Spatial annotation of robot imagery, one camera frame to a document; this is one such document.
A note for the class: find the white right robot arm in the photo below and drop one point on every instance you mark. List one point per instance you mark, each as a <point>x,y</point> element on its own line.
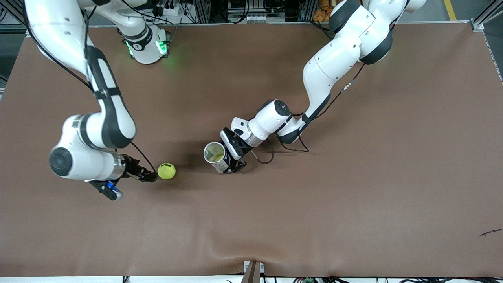
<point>78,161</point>

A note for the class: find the white terminal block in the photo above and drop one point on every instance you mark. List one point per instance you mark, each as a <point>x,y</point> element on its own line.
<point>251,17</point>

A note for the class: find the orange packet pile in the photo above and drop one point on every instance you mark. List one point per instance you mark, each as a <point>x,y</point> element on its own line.
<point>323,11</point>

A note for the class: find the green plug connector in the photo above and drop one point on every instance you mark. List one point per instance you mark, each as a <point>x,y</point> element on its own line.
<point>309,280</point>

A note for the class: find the brown pole with bracket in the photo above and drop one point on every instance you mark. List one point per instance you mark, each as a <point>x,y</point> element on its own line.
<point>252,275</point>

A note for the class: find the white power strip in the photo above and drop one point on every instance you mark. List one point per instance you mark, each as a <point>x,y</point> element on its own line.
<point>173,10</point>

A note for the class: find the brown table mat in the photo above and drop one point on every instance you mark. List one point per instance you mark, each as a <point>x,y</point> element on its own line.
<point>251,220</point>

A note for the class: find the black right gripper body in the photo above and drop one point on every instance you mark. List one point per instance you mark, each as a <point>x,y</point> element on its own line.
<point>131,168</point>

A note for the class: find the aluminium rail with corner bracket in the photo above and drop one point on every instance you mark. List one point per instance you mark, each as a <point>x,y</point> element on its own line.
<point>477,25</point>

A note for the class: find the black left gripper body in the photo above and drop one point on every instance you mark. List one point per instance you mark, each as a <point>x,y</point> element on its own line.
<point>242,148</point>

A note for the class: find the white blue tennis ball can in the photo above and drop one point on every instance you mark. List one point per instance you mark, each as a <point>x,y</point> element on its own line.
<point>222,166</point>

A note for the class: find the aluminium frame post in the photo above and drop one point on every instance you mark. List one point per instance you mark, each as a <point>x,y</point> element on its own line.
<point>306,10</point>
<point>201,10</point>

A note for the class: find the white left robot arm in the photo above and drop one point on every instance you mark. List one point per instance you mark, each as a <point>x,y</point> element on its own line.
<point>334,67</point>

